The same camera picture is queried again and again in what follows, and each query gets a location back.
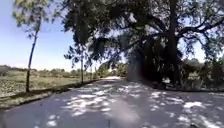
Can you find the pale concrete path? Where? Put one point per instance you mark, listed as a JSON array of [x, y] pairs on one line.
[[110, 110]]

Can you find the small thin tree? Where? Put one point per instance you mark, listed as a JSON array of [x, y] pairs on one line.
[[82, 70]]

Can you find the large spreading tree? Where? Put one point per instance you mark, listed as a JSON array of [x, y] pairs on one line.
[[172, 50]]

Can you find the distant row of trees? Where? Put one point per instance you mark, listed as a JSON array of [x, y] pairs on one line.
[[53, 71]]

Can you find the grass field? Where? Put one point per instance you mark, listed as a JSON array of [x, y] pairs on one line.
[[33, 83]]

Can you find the slim young tree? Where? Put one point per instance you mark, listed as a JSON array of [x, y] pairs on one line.
[[30, 63]]

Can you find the distant green bushes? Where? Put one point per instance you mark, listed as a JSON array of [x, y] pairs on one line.
[[106, 70]]

